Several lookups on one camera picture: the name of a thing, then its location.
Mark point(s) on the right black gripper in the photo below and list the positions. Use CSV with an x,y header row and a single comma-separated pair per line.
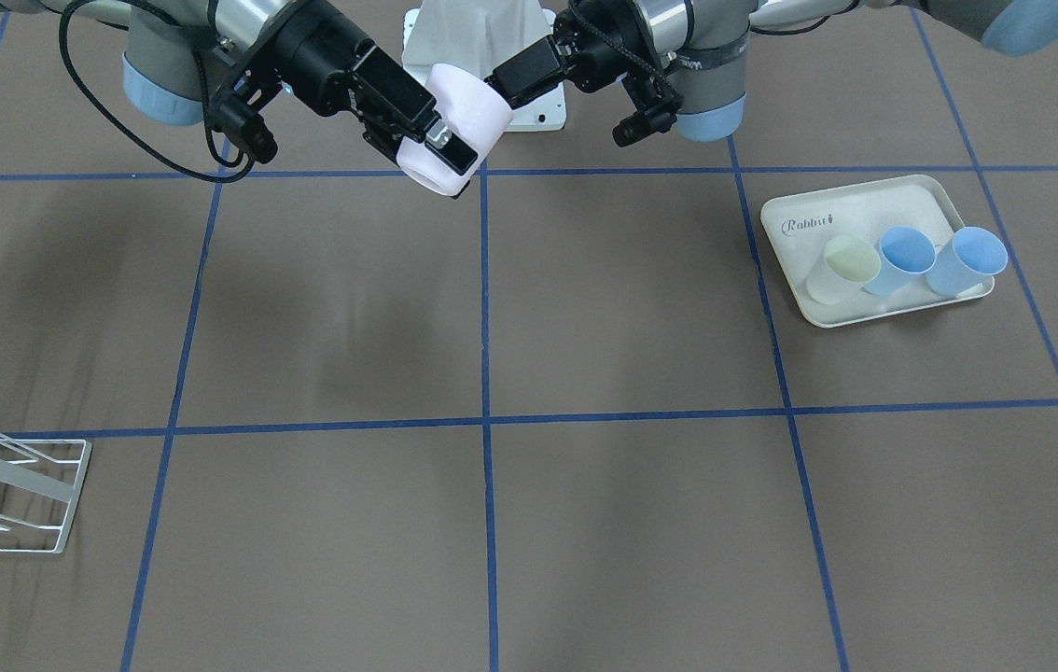
x,y
317,47

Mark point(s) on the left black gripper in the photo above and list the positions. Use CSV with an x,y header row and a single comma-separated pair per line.
x,y
591,58

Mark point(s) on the pink plastic cup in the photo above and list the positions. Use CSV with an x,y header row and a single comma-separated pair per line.
x,y
466,104

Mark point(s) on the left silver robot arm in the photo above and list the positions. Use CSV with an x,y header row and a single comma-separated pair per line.
x,y
684,65

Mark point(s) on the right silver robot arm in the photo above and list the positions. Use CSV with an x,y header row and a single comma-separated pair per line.
x,y
218,64

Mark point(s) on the cream white cup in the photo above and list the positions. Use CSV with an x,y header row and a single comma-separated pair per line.
x,y
846,264

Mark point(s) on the light blue cup middle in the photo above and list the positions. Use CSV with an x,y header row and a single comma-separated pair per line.
x,y
905,253

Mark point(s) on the light blue cup near corner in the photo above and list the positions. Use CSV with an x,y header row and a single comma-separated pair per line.
x,y
973,256

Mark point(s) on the white plastic serving tray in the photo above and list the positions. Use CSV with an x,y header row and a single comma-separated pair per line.
x,y
800,225

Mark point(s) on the white wire cup rack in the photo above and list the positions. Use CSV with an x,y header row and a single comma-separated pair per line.
x,y
41,482

